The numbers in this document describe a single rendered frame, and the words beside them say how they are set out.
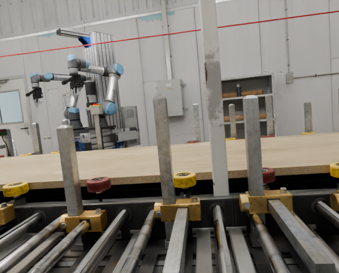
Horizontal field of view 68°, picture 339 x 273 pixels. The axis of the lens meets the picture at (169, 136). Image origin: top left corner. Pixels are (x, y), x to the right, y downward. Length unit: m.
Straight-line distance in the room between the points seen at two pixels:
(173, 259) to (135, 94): 4.19
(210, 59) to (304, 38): 3.85
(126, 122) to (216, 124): 2.17
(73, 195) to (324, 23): 4.42
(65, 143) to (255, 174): 0.56
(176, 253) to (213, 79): 0.52
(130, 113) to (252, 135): 2.34
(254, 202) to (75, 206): 0.53
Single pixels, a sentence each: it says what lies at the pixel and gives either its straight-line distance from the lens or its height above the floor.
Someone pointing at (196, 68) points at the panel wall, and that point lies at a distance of 4.40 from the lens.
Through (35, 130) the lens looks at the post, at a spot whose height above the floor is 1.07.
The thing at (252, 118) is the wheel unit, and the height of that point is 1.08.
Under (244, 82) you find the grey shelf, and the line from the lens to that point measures 4.36.
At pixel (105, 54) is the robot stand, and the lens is 2.94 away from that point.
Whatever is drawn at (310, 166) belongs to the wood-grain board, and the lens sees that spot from 0.95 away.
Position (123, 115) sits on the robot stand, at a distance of 2.91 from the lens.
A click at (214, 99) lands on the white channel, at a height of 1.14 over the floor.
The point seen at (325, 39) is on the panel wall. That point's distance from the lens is 4.71.
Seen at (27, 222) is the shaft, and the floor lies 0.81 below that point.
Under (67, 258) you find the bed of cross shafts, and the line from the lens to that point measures 0.90.
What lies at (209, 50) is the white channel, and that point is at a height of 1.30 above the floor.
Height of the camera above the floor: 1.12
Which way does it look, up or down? 5 degrees down
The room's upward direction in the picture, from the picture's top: 5 degrees counter-clockwise
